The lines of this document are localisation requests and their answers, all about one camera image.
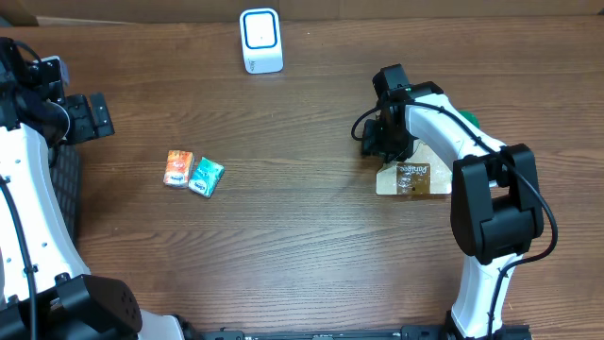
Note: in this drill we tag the teal tissue pack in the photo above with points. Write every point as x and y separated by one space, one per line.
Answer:
206 177

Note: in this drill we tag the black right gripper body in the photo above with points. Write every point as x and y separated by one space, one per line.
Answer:
389 140

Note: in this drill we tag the dark grey plastic basket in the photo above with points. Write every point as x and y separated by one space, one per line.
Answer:
66 178

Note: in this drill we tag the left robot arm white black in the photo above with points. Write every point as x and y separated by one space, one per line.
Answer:
47 292

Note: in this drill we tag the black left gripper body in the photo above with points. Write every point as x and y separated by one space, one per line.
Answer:
83 126

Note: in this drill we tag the green lid jar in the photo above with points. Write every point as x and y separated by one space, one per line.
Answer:
470 118

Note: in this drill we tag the brown white snack pouch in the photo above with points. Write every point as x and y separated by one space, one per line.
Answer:
423 174

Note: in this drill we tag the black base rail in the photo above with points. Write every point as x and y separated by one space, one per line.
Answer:
321 335

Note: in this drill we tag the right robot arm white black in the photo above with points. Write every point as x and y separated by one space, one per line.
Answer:
497 209

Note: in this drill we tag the white barcode scanner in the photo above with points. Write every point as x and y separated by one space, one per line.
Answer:
261 41

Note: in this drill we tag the orange tissue pack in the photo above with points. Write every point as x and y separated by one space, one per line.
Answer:
179 167

